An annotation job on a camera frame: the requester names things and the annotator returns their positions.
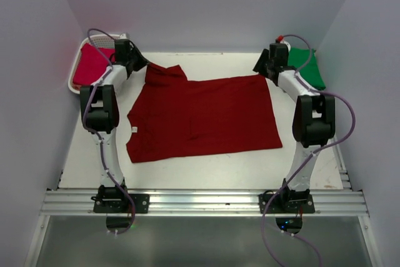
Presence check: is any dark red t shirt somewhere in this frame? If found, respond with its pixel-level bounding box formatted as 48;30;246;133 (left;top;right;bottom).
126;63;283;163

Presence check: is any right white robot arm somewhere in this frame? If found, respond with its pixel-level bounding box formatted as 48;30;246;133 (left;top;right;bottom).
253;41;336;213

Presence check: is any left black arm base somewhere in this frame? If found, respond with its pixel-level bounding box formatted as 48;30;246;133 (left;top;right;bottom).
91;193;150;214

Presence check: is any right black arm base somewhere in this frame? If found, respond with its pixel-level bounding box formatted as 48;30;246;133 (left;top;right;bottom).
266;188;316;214

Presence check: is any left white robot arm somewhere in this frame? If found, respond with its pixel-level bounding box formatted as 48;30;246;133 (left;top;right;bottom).
72;37;148;213

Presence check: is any white perforated plastic basket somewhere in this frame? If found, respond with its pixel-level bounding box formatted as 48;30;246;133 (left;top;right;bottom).
67;32;131;96

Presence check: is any folded green t shirt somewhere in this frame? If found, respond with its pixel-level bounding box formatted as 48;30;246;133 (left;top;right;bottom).
286;47;326;91

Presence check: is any folded pink t shirt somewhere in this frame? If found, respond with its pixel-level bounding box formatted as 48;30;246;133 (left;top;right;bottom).
72;43;114;86

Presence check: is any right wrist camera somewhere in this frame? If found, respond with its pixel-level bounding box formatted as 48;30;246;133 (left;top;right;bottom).
275;35;291;49

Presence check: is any aluminium mounting rail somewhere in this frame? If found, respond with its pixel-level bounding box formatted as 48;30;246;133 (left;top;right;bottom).
39;189;369;217

